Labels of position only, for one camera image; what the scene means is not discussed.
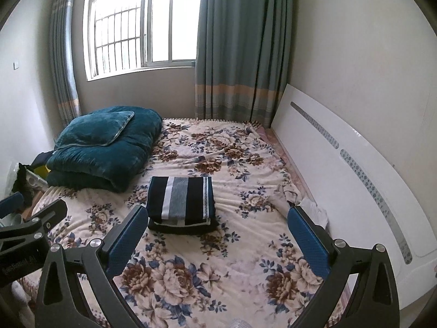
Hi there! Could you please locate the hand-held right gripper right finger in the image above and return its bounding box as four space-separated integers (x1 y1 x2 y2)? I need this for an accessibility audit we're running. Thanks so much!
287 206 400 328

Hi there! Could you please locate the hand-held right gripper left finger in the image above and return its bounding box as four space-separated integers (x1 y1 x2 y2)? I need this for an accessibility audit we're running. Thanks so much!
35 205 149 328

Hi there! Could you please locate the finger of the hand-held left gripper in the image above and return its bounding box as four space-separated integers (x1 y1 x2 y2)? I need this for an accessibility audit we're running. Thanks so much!
0 199 68 247
0 191 25 220

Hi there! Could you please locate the black teal white striped sweater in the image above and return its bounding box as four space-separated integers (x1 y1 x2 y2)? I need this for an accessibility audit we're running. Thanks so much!
146 176 218 220

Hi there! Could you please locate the white crumpled tissue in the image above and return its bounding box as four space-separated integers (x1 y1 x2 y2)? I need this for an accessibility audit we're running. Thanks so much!
299 200 329 228

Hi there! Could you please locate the clutter beside bed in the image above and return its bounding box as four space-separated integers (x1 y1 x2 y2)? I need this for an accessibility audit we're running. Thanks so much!
17 152 55 192

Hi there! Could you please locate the dark grey fleece-lined garment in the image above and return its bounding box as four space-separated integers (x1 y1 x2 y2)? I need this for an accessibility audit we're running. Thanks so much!
147 212 220 236

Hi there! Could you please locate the white headboard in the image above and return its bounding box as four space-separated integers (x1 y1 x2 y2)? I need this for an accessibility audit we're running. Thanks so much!
271 84 434 310

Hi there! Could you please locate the cream floral blanket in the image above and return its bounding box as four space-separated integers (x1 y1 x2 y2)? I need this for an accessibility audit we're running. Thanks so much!
17 118 345 328

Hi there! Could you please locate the dark teal pillow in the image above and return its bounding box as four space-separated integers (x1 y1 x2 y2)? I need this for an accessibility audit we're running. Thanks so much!
55 109 135 149

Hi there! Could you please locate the dark green knitted blanket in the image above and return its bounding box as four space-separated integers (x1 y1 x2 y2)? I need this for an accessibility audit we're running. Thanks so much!
46 107 163 192

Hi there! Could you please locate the teal curtain with peach band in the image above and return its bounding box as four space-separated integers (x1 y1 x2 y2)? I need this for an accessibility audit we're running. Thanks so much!
49 0 93 128
194 0 297 128

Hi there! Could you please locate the window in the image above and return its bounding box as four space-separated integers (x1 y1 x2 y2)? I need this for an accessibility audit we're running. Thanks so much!
84 0 203 82

